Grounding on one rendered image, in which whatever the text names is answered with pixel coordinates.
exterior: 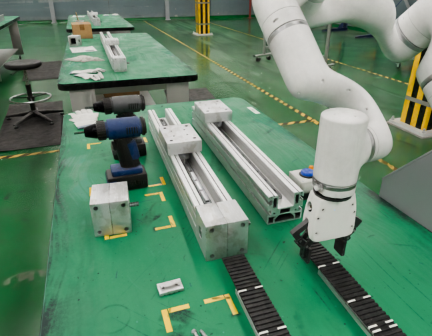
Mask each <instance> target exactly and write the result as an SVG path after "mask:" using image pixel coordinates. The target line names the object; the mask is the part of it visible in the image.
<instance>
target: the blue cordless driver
mask: <svg viewBox="0 0 432 336"><path fill-rule="evenodd" d="M83 129H84V131H80V132H74V135H77V134H85V137H88V138H94V139H97V138H98V140H99V141H103V140H106V138H109V140H113V141H111V143H112V146H113V150H114V151H117V155H118V158H119V162H120V163H116V164H111V165H110V169H107V170H106V172H105V176H106V180H107V183H116V182H123V181H127V185H128V190H132V189H140V188H144V187H148V179H147V172H146V170H145V168H144V166H143V165H142V164H141V162H140V161H139V157H140V154H139V150H138V147H137V143H136V140H135V139H132V137H140V136H141V134H142V135H145V134H146V133H147V127H146V122H145V118H144V117H143V116H140V118H138V116H133V117H121V118H114V119H106V121H103V120H100V121H96V122H95V123H94V124H92V125H88V126H86V127H84V128H83Z"/></svg>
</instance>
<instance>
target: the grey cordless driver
mask: <svg viewBox="0 0 432 336"><path fill-rule="evenodd" d="M85 109H94V111H95V112H100V113H105V114H106V115H109V114H112V113H114V114H117V115H116V118H121V117H133V116H136V114H134V113H133V112H140V110H142V111H144V109H145V99H144V96H142V95H139V96H138V95H122V96H114V97H111V99H110V98H109V97H105V98H103V100H100V101H97V102H95V103H93V106H92V107H85ZM132 139H135V140H136V143H137V147H138V150H139V154H140V156H145V155H146V154H147V149H146V144H145V142H144V139H143V138H142V137H141V136H140V137H132ZM111 150H112V154H113V158H114V159H119V158H118V155H117V151H114V150H113V146H112V143H111Z"/></svg>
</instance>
